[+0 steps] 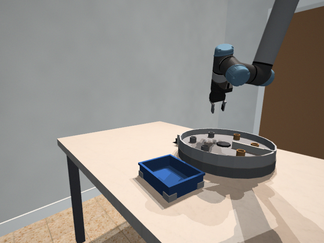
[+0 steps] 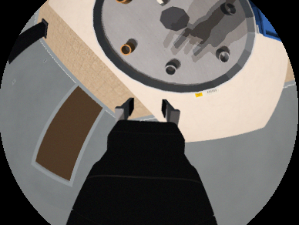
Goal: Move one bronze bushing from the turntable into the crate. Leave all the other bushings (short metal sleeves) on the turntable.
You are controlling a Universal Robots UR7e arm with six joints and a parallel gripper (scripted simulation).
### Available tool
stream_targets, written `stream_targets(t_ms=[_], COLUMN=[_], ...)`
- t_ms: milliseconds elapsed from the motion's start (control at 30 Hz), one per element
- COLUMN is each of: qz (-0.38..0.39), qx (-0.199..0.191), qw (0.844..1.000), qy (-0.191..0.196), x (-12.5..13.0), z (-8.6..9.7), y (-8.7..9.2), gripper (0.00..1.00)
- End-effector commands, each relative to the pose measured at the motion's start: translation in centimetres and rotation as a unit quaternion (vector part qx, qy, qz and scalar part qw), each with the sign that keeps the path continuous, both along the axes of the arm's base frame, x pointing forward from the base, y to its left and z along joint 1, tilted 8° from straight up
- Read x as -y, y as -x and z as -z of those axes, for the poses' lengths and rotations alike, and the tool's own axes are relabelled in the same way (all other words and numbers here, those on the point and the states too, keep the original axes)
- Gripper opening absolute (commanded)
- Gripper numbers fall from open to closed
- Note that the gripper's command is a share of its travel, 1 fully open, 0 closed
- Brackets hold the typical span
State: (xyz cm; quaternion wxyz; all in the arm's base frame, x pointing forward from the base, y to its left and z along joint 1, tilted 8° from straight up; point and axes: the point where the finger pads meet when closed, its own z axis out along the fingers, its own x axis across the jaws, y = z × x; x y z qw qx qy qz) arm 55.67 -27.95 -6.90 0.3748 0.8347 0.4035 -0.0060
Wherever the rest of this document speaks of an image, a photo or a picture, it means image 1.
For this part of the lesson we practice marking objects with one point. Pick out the grey round turntable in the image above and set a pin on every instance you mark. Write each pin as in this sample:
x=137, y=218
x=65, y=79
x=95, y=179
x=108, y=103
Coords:
x=221, y=160

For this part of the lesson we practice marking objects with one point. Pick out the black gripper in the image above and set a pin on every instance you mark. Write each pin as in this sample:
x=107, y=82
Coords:
x=219, y=86

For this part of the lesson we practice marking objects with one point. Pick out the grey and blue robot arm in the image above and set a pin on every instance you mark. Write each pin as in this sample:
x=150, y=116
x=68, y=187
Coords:
x=260, y=73

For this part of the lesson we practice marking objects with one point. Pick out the blue plastic crate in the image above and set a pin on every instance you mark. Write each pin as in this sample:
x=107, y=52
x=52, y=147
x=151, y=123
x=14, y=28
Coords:
x=170, y=176

